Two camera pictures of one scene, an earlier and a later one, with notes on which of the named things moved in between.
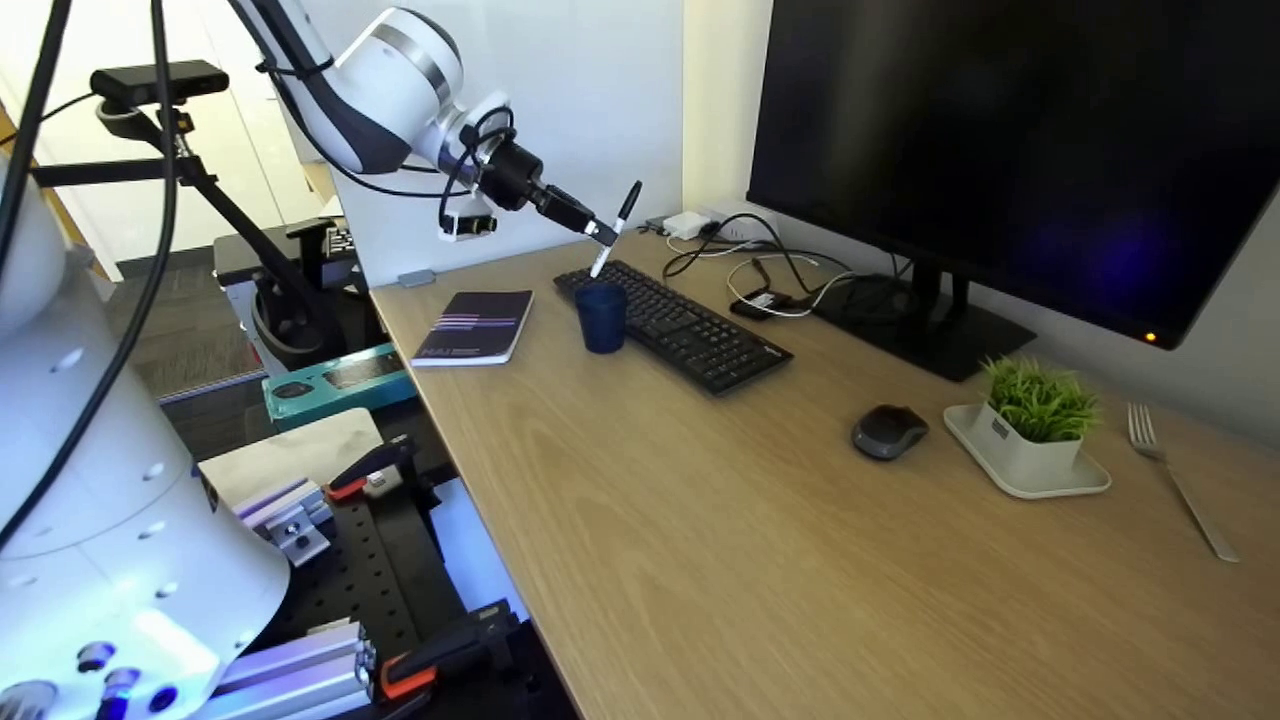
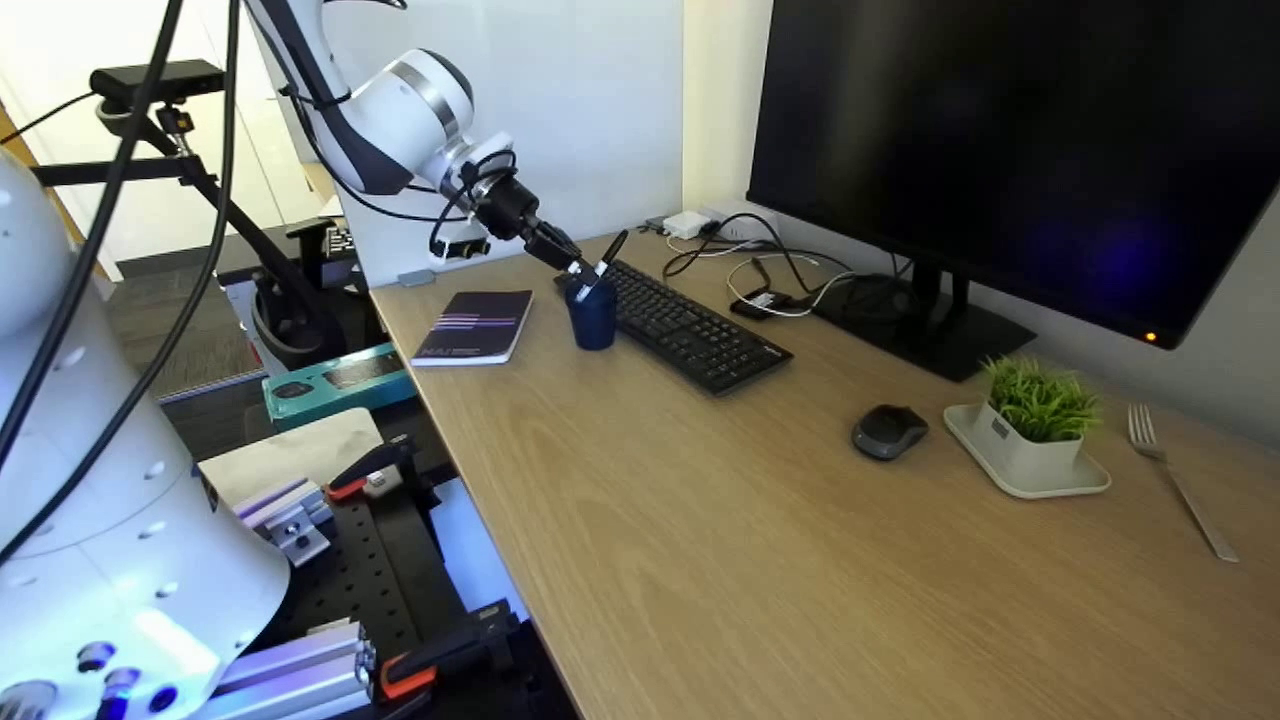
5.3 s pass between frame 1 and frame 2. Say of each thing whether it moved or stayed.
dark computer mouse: stayed
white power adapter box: stayed
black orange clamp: stayed
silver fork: stayed
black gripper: moved
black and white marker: moved
